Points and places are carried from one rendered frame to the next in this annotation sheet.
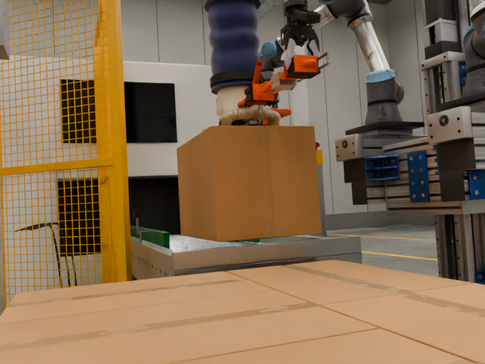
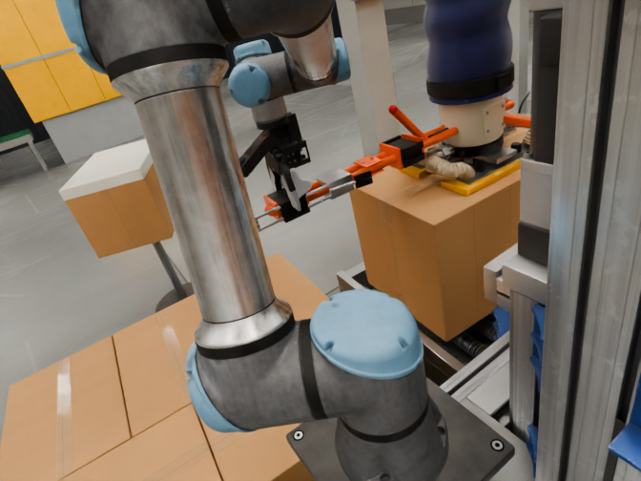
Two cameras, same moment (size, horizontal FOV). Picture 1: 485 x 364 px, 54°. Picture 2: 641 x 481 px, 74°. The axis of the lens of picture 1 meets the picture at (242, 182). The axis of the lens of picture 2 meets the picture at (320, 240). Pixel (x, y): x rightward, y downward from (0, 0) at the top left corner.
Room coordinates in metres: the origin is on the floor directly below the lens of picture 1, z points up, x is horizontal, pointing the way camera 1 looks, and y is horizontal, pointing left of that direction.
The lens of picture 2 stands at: (1.43, -1.14, 1.58)
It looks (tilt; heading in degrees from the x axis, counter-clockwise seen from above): 30 degrees down; 88
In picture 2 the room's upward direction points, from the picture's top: 15 degrees counter-clockwise
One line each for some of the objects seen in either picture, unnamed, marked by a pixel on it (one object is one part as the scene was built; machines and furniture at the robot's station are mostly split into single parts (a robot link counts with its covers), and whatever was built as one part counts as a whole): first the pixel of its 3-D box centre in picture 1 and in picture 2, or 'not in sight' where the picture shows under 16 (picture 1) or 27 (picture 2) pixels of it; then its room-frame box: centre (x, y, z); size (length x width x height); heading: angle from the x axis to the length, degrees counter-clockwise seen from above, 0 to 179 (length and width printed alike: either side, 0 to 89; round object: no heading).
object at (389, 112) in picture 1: (382, 114); not in sight; (1.92, -0.59, 1.09); 0.15 x 0.15 x 0.10
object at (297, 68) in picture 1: (299, 67); (286, 201); (1.42, -0.19, 1.15); 0.08 x 0.07 x 0.05; 19
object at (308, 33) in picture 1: (296, 24); (281, 143); (1.44, -0.19, 1.30); 0.09 x 0.08 x 0.12; 19
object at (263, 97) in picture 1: (259, 94); (402, 151); (1.75, -0.08, 1.15); 0.10 x 0.08 x 0.06; 109
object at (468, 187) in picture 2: not in sight; (498, 160); (2.01, -0.09, 1.05); 0.34 x 0.10 x 0.05; 19
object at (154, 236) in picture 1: (136, 235); not in sight; (2.99, 0.68, 0.60); 1.60 x 0.11 x 0.09; 20
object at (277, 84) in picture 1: (283, 81); (335, 183); (1.54, -0.15, 1.15); 0.07 x 0.07 x 0.04; 19
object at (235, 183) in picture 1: (240, 185); (466, 219); (1.96, 0.01, 0.83); 0.60 x 0.40 x 0.40; 19
